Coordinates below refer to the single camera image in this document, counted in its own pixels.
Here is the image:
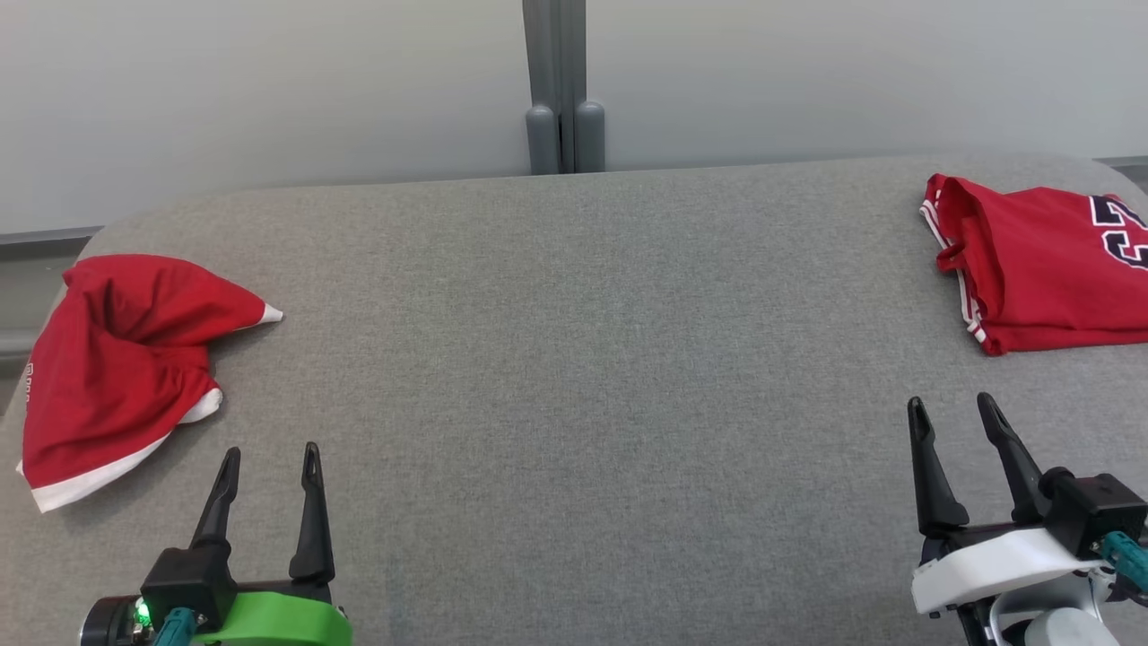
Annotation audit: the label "teal plug left camera cable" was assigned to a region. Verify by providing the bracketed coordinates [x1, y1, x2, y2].
[152, 607, 198, 646]

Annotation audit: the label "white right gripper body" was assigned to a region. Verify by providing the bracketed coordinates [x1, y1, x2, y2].
[911, 520, 1113, 620]

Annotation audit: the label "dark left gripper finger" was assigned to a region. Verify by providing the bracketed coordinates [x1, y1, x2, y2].
[190, 447, 241, 550]
[289, 441, 336, 584]

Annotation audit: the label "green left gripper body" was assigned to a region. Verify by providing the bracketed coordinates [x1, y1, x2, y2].
[79, 579, 353, 646]

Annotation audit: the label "red jersey shirt number 23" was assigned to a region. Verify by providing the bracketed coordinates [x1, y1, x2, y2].
[919, 173, 1148, 357]

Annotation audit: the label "grey partition post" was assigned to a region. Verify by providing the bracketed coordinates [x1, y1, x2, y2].
[523, 0, 606, 175]

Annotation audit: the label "teal plug right camera cable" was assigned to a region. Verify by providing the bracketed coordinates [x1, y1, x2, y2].
[1099, 531, 1148, 595]

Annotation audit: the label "red Bulls 23 shorts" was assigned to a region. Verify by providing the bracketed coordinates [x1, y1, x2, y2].
[16, 254, 284, 514]

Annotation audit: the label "teal plug camera cable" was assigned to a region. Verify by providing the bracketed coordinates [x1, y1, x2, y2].
[1099, 531, 1148, 595]
[152, 607, 198, 646]

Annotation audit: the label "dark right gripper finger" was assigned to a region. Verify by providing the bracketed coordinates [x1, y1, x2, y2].
[907, 397, 970, 537]
[976, 392, 1050, 524]

